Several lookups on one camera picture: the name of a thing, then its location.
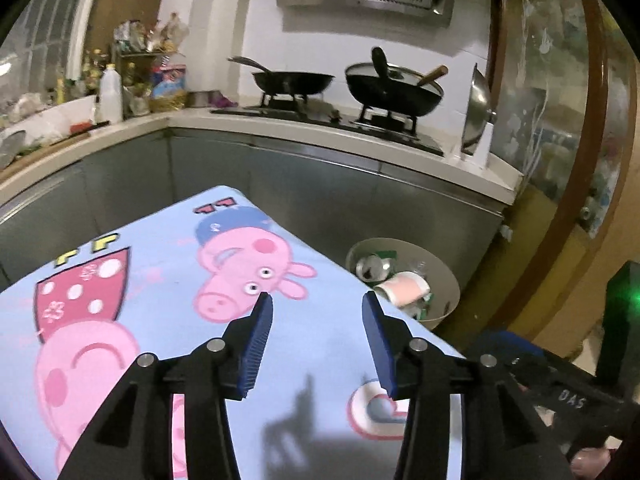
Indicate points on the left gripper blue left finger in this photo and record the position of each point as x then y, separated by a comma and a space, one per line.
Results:
254, 334

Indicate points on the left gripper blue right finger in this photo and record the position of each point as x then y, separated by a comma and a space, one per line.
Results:
381, 331

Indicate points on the green crushed soda can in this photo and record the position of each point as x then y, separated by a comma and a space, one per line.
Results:
375, 268

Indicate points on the clear plastic water bottle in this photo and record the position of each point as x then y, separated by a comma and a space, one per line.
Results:
420, 264

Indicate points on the beige trash bin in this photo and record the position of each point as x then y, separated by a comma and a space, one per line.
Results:
445, 290

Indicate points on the operator hand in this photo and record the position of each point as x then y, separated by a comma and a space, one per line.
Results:
588, 463

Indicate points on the cartoon pig tablecloth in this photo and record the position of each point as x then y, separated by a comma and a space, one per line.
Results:
166, 284

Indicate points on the grey base cabinets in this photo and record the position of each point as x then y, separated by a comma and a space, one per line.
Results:
329, 199

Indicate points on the black gas stove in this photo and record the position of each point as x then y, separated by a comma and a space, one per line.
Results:
383, 127

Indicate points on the steel wok lid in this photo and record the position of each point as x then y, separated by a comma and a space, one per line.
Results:
479, 114

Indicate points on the black wok with lid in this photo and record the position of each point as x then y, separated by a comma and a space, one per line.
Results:
394, 88

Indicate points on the small steel bowl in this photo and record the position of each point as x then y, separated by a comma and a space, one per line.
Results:
198, 99

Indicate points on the black frying pan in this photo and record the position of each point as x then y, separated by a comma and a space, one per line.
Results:
277, 82

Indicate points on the large cooking oil bottle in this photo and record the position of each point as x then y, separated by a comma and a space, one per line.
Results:
168, 83

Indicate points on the white plastic jug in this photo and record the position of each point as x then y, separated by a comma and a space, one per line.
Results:
111, 95

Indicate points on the wooden cutting board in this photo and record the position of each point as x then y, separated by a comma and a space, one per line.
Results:
30, 156

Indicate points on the round metal strainer lid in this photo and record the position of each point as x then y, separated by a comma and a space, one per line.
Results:
10, 147

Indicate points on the barred window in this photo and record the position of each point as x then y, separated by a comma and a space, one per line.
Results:
43, 48

